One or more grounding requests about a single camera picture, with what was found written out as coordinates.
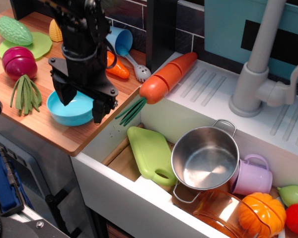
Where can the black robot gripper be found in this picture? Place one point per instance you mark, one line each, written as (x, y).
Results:
(88, 77)

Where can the light blue plastic bowl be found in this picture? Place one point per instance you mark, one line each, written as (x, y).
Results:
(77, 112)

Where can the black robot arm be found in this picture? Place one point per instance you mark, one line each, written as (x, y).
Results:
(84, 29)

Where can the small orange toy carrot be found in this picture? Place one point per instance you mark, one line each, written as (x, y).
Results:
(116, 67)

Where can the green felt carrot leaves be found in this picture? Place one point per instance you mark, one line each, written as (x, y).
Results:
(131, 112)

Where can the green felt onion leaves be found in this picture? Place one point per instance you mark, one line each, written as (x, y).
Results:
(25, 96)

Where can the grey slotted toy spoon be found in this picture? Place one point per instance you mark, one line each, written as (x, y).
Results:
(142, 73)

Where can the large orange toy carrot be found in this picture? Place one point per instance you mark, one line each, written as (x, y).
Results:
(156, 87)

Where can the light green plastic plate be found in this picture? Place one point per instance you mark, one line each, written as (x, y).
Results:
(40, 46)

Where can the yellow toy corn cob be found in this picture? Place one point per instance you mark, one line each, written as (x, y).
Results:
(55, 32)

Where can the light blue plastic cup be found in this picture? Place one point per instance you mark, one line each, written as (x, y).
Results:
(121, 40)

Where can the purple toy onion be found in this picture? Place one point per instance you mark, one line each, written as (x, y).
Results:
(19, 61)

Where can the white toy sink unit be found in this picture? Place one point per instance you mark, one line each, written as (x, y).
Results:
(145, 210)

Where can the green plastic cutting board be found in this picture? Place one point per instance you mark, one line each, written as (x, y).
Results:
(152, 155)

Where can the green bumpy toy gourd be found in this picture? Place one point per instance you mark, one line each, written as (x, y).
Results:
(15, 31)

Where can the blue clamp tool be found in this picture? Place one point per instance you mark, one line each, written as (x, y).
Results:
(11, 197)

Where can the stainless steel pot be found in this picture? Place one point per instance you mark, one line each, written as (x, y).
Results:
(205, 157)

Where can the grey toy faucet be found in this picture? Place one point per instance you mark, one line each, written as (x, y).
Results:
(253, 85)

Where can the transparent orange plastic container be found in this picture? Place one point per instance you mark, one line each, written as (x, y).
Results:
(230, 215)

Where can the lilac plastic mug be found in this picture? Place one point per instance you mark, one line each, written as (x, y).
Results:
(252, 175)

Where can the orange toy pumpkin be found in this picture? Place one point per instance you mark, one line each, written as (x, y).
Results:
(260, 214)

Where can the light green toy pear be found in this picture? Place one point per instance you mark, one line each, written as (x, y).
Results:
(289, 194)

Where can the red toy strawberry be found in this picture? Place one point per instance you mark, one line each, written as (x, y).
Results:
(292, 218)

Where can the black oven door handle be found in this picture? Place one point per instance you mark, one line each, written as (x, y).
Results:
(53, 201)

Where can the black vertical post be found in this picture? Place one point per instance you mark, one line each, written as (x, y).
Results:
(160, 32)

